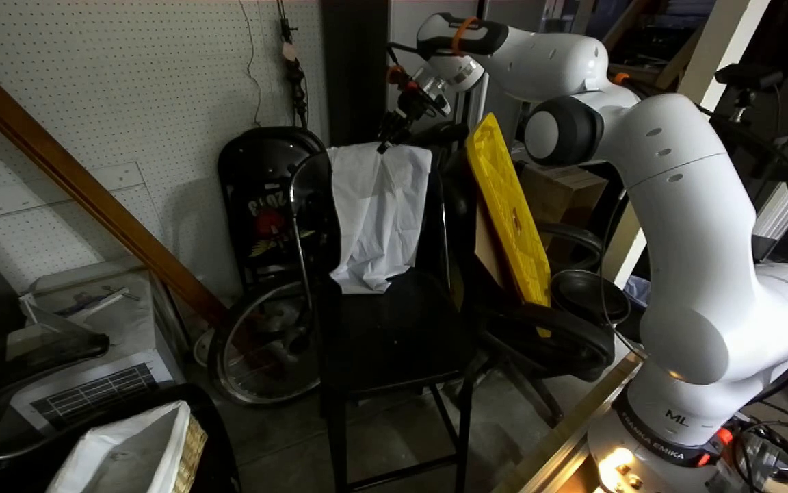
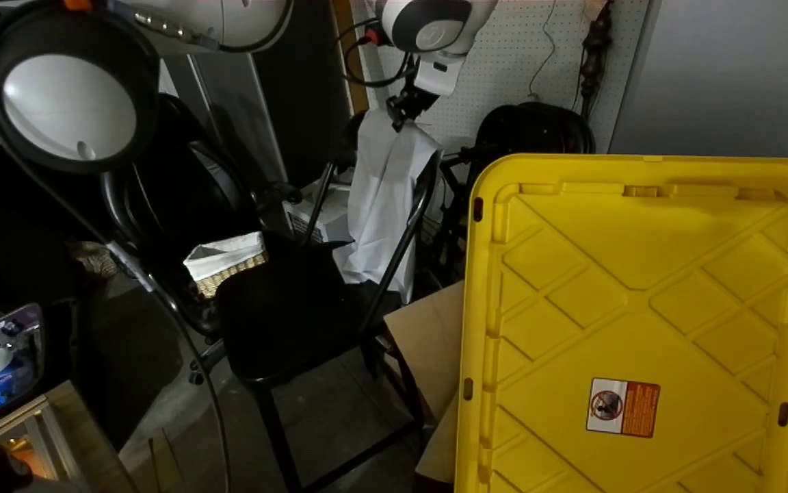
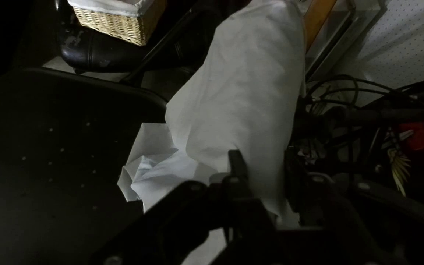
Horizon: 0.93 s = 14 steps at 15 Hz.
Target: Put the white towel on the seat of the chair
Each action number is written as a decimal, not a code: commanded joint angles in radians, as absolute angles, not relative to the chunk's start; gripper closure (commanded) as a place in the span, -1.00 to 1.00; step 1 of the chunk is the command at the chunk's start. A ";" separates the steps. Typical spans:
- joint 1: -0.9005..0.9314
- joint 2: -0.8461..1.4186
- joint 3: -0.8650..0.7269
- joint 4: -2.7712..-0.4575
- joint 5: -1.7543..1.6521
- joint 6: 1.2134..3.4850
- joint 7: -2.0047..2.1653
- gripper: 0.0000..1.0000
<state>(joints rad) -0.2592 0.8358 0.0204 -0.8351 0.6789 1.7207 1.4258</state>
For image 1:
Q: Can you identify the long wooden beam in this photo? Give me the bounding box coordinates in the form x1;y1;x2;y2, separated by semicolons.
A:
0;41;229;327

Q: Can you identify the white cloth towel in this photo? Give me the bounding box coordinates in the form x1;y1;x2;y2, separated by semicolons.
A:
325;140;435;297

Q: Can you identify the pale slanted beam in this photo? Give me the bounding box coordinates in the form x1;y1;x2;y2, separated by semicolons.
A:
595;0;777;291

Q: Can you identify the bicycle wheel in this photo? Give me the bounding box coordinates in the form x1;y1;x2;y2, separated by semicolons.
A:
207;275;328;410

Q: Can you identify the white plastic bin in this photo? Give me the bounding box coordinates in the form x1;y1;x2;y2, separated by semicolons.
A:
45;396;214;493

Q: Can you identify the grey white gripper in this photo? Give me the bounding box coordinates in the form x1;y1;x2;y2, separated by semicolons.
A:
373;55;489;155

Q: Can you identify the brown flat board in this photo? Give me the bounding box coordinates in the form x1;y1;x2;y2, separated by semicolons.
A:
470;203;506;291

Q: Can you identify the yellow plastic board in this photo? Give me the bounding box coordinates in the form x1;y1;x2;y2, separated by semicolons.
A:
463;108;558;312

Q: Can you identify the black tall metal chair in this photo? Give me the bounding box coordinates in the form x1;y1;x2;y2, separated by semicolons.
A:
287;134;485;493

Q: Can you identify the brown wooden shelf frame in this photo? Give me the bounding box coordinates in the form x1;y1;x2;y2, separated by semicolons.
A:
562;0;722;97

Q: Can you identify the black vertical post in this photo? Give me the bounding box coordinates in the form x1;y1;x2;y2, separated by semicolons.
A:
321;0;395;148

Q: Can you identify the brown cardboard box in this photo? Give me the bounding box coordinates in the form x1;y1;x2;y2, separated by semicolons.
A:
515;159;612;233

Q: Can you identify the white box appliance with grill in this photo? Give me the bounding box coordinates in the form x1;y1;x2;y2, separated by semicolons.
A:
0;260;183;444

